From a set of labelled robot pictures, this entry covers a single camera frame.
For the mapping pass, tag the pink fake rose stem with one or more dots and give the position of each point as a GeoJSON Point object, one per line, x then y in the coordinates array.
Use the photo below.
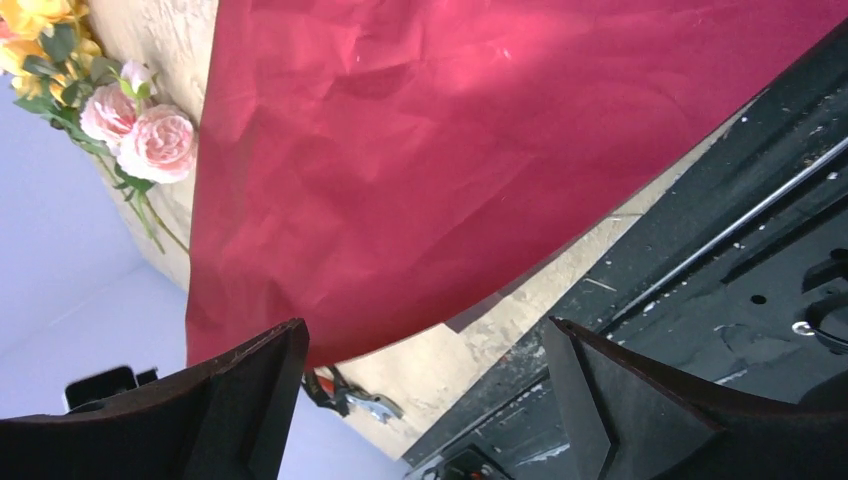
{"type": "Point", "coordinates": [139, 142]}

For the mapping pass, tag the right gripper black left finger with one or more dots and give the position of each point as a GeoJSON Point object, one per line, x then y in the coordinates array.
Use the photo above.
{"type": "Point", "coordinates": [226, 418]}

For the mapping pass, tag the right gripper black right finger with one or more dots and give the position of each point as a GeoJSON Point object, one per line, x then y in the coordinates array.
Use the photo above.
{"type": "Point", "coordinates": [630, 417]}

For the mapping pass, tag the yellow fake flower stem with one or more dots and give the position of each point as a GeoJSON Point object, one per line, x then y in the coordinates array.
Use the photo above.
{"type": "Point", "coordinates": [48, 52]}

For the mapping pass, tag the dark red wrapping paper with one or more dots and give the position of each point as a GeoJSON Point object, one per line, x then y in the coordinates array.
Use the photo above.
{"type": "Point", "coordinates": [378, 167]}

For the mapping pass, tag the silver adjustable wrench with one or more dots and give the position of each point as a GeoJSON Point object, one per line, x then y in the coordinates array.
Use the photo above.
{"type": "Point", "coordinates": [380, 407]}

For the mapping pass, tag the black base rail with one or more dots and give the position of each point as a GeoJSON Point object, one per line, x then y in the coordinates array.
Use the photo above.
{"type": "Point", "coordinates": [734, 272]}

